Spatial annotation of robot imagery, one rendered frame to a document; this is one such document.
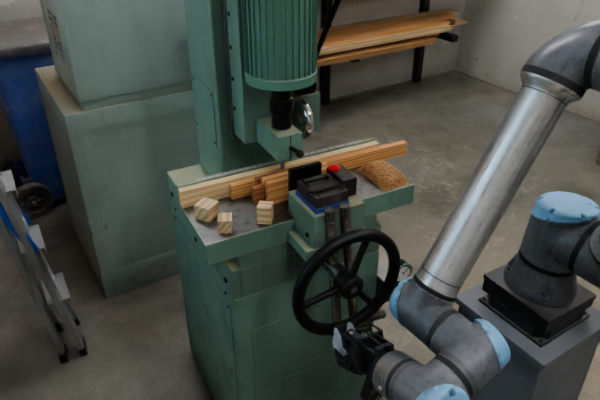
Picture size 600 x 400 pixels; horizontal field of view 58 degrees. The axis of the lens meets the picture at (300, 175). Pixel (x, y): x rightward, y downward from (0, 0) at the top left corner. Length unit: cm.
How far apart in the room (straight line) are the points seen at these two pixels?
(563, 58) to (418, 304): 51
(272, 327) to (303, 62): 70
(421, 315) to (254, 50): 67
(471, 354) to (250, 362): 71
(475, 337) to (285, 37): 72
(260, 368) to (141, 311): 100
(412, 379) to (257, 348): 62
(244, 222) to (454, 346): 57
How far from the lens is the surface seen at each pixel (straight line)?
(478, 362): 104
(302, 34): 125
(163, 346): 232
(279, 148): 136
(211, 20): 144
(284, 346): 158
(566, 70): 105
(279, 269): 140
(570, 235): 149
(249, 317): 145
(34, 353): 246
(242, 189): 141
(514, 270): 161
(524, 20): 490
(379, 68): 476
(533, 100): 106
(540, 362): 159
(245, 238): 129
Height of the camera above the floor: 164
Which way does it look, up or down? 29 degrees down
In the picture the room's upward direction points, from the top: straight up
